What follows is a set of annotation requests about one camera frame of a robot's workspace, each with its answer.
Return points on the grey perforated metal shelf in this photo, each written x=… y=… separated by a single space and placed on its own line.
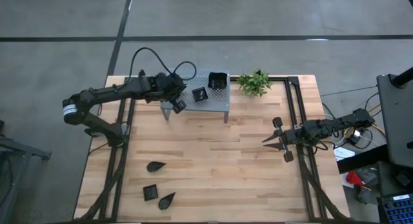
x=213 y=103

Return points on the grey cart panel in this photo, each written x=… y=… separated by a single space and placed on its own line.
x=397 y=120

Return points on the grey cloth bundle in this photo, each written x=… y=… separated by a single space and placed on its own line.
x=368 y=185

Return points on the grey metal stand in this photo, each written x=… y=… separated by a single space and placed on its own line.
x=32 y=152

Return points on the white paper sheet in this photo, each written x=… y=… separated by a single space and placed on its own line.
x=342 y=154

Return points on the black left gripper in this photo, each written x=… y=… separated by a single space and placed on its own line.
x=169 y=86

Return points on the red object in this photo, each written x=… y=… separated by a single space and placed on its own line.
x=353 y=179

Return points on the black power adapter box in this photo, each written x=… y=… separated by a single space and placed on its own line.
x=355 y=137

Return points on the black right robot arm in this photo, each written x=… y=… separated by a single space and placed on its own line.
x=342 y=124

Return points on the black beam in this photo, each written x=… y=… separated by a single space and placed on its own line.
x=361 y=159

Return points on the backlit computer keyboard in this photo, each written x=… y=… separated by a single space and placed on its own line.
x=398 y=209

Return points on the black pole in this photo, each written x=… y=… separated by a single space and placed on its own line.
x=403 y=78

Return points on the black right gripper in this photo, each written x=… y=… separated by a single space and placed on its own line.
x=295 y=137

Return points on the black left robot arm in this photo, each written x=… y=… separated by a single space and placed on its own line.
x=106 y=91

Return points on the green plant in white pot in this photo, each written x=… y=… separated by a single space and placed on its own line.
x=255 y=85

